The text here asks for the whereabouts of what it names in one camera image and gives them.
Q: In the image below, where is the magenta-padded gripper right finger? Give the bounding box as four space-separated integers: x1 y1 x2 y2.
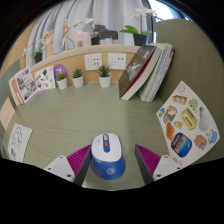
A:
134 143 184 186

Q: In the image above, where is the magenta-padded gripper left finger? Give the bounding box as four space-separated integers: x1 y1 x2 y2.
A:
43 143 94 187

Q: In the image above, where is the blue and white computer mouse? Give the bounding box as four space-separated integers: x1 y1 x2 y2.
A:
90 132 127 181

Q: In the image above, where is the white mouse pad with drawing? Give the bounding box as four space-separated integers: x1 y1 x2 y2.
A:
7 122 34 164

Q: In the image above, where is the colourful sticker sheet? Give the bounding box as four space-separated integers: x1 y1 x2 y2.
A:
155 80 221 168

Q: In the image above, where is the small plant in white pot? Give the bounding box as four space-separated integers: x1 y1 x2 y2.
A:
71 68 85 89
96 63 113 89
55 71 68 90

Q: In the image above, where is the thick white book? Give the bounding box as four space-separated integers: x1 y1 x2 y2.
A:
138 43 176 103

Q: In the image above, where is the white sticker sheet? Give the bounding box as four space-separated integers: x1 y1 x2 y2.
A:
33 65 57 92

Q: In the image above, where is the purple round number sign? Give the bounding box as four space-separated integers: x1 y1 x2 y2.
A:
53 63 69 81

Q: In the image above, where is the green desk divider panel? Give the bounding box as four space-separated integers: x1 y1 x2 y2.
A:
154 18 224 164
0 59 22 111

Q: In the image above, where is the white orchid in black pot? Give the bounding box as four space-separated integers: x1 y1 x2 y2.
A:
73 18 101 46
119 7 158 47
22 39 46 64

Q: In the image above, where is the pink horse figure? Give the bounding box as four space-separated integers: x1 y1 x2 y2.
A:
71 29 92 49

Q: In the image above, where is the wooden hand model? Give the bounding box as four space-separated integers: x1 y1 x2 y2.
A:
41 29 55 58

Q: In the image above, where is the wooden mannequin figure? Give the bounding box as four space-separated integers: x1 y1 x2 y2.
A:
60 18 74 50

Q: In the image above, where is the black horse figure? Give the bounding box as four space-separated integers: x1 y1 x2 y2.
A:
99 23 119 45

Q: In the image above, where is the grey curtain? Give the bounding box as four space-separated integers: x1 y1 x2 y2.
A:
26 0 154 68

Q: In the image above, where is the dark framed window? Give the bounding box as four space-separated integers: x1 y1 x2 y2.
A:
146 0 188 21

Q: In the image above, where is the white wall socket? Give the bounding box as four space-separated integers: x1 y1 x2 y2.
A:
83 53 104 71
107 52 128 71

